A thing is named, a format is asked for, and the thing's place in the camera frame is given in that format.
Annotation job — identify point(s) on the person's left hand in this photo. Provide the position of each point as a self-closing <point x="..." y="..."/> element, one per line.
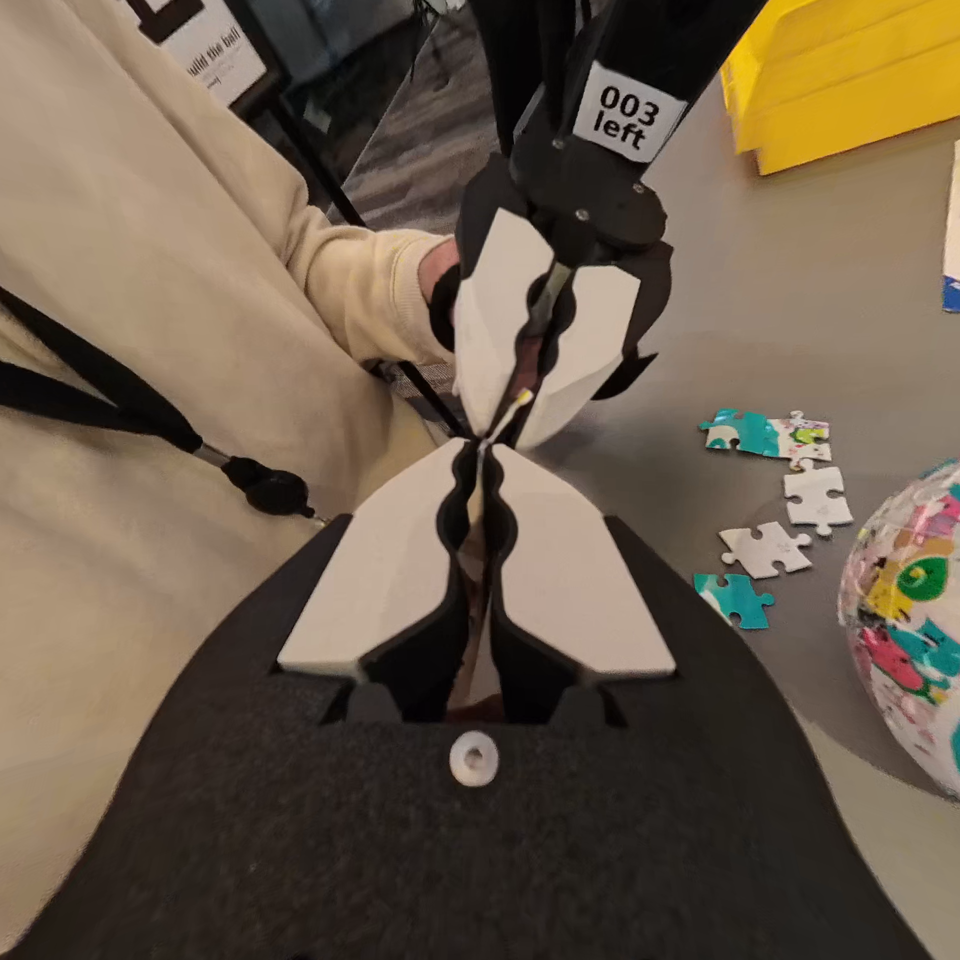
<point x="435" y="262"/>

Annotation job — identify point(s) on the printed puzzle leaflet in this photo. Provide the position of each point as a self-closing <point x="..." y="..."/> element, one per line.
<point x="952" y="225"/>

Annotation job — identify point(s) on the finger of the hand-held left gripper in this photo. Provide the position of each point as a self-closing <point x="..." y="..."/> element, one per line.
<point x="596" y="330"/>
<point x="487" y="322"/>

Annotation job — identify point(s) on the colourful puzzle ball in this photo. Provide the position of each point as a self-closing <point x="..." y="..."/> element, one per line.
<point x="915" y="630"/>

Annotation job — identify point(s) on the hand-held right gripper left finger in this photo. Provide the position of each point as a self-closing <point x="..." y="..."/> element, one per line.
<point x="375" y="585"/>

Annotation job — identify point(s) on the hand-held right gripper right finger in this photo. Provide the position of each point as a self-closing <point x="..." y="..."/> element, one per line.
<point x="577" y="592"/>

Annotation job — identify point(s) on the joined colourful puzzle pieces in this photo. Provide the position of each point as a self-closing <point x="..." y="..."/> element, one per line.
<point x="750" y="435"/>

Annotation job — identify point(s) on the person's left forearm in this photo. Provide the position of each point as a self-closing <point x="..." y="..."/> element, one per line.
<point x="360" y="285"/>

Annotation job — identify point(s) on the white sign black frame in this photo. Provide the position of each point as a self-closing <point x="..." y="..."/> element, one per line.
<point x="217" y="67"/>

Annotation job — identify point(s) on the white puzzle piece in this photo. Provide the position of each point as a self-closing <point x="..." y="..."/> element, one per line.
<point x="817" y="499"/>
<point x="765" y="551"/>

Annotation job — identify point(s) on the person's cream sweater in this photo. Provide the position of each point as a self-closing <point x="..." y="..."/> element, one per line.
<point x="112" y="225"/>

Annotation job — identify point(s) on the teal puzzle piece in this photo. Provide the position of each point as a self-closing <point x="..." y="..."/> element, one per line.
<point x="731" y="600"/>

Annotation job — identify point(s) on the yellow plastic bin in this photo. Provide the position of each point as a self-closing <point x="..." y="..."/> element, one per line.
<point x="840" y="75"/>

